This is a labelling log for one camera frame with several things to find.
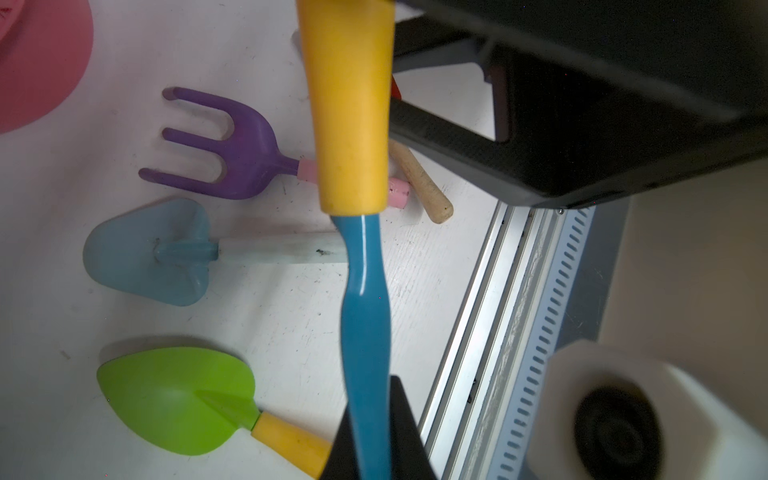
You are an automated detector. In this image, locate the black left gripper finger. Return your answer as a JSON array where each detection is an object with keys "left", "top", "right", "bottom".
[{"left": 319, "top": 375, "right": 436, "bottom": 480}]

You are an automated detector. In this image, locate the green trowel yellow handle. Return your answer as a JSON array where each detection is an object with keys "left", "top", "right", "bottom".
[{"left": 97, "top": 346, "right": 331, "bottom": 479}]

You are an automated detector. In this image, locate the red spade wooden handle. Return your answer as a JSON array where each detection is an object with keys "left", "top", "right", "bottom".
[{"left": 387, "top": 77, "right": 455, "bottom": 225}]

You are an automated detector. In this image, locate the light blue trowel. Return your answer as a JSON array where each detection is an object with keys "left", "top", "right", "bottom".
[{"left": 82, "top": 198, "right": 347, "bottom": 306}]

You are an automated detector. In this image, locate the purple fork pink handle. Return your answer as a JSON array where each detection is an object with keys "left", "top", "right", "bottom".
[{"left": 138, "top": 86, "right": 412, "bottom": 210}]

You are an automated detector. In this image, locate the blue fork yellow handle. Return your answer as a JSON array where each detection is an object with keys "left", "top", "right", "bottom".
[{"left": 296, "top": 1, "right": 395, "bottom": 479}]

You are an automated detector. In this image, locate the pink plastic bucket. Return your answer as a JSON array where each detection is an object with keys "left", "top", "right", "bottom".
[{"left": 1, "top": 0, "right": 94, "bottom": 133}]

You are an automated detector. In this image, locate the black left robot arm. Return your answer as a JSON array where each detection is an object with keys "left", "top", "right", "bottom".
[{"left": 442, "top": 340, "right": 767, "bottom": 479}]

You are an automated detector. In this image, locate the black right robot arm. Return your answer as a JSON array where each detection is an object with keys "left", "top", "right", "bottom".
[{"left": 390, "top": 1, "right": 767, "bottom": 209}]

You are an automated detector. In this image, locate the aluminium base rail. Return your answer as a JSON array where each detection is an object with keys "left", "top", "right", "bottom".
[{"left": 419, "top": 200, "right": 629, "bottom": 479}]

